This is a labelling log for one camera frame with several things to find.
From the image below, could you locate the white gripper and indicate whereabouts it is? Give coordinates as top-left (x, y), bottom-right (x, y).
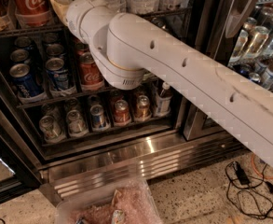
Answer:
top-left (48, 0), bottom-right (109, 44)

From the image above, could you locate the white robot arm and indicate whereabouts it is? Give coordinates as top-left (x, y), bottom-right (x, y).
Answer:
top-left (49, 0), bottom-right (273, 167)

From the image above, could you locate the red cola can top shelf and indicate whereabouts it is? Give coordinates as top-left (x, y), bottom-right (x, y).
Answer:
top-left (14, 0), bottom-right (50, 27)

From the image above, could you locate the blue white pepsi can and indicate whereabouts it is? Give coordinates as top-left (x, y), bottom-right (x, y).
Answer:
top-left (45, 58), bottom-right (76, 96)

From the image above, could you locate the front red cola can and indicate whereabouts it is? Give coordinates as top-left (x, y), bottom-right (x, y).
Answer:
top-left (78, 52), bottom-right (104, 91)

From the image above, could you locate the front blue pepsi can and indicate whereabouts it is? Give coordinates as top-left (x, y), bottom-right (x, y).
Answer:
top-left (9, 63), bottom-right (44, 98)

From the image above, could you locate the red can bottom shelf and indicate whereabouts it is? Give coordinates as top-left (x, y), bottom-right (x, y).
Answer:
top-left (114, 100), bottom-right (130, 125)

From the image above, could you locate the blue can bottom shelf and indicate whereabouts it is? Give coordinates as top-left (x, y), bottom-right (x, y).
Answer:
top-left (90, 105), bottom-right (109, 131)

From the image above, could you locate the white green can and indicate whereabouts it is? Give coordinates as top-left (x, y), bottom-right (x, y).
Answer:
top-left (39, 115), bottom-right (65, 144)
top-left (66, 110), bottom-right (89, 137)

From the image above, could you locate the white green can bottom left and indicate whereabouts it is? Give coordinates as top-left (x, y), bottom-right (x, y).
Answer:
top-left (39, 115), bottom-right (65, 144)

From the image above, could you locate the gold can bottom shelf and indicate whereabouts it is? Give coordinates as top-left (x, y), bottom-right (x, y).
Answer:
top-left (134, 95), bottom-right (151, 120)

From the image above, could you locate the small bottle bottom shelf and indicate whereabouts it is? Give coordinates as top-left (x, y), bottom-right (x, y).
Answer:
top-left (153, 82), bottom-right (172, 117)

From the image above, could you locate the steel fridge base grille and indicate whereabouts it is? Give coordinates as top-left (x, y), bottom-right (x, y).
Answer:
top-left (39, 132), bottom-right (245, 205)

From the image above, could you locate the clear plastic bin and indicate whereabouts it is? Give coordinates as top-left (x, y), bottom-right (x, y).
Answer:
top-left (54, 177), bottom-right (164, 224)

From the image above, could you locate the fridge door handle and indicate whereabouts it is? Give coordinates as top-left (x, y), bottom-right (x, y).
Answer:
top-left (225, 0), bottom-right (258, 38)

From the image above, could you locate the orange cable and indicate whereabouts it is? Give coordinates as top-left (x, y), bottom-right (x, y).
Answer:
top-left (251, 154), bottom-right (273, 181)

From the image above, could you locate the black power adapter cable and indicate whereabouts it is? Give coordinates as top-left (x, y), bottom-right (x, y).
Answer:
top-left (225, 161), bottom-right (273, 221)

